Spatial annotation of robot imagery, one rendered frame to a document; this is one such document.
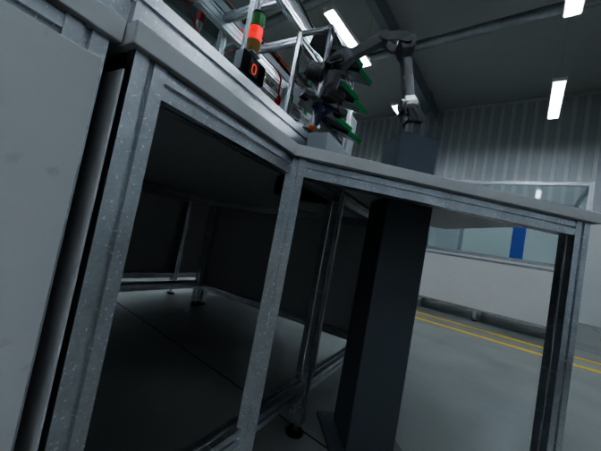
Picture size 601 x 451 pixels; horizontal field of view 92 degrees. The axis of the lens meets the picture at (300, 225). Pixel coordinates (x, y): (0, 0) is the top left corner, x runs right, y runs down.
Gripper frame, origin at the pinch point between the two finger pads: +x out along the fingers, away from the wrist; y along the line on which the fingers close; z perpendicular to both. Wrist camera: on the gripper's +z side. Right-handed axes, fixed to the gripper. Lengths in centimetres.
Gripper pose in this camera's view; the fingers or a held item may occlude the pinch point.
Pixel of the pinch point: (319, 116)
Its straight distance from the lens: 116.7
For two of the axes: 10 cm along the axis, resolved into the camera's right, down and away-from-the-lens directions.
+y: 8.8, 3.1, 3.6
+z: 3.4, 1.3, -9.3
